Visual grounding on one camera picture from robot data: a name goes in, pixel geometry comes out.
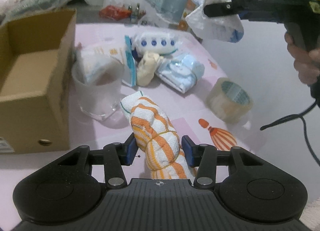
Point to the clear drinking glass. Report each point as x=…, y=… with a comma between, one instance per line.
x=99, y=99

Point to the brown cardboard box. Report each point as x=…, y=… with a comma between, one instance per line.
x=36, y=61

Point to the clear packing tape roll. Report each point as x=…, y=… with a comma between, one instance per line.
x=228, y=101

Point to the person's right hand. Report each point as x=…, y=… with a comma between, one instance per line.
x=305, y=63

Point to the orange striped towel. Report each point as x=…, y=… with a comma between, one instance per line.
x=156, y=136

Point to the red snack bag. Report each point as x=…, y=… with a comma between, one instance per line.
x=115, y=12

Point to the cream cloth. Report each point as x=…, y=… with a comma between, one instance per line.
x=147, y=68

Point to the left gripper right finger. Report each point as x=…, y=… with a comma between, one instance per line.
x=204, y=157

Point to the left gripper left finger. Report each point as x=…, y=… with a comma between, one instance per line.
x=117, y=155

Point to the grey green quilt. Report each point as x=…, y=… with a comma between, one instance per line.
x=30, y=6

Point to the cotton swab bag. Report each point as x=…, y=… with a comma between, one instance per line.
x=96, y=59

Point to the white and blue fluffy towel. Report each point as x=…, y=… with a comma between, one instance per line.
x=208, y=21

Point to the blue face mask pack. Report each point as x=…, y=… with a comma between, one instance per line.
x=181, y=72

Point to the wet wipes pack blue dots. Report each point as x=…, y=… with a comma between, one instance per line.
x=162, y=43

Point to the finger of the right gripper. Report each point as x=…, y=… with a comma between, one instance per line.
x=222, y=9

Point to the small bottles on floor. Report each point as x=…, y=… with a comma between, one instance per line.
x=136, y=13

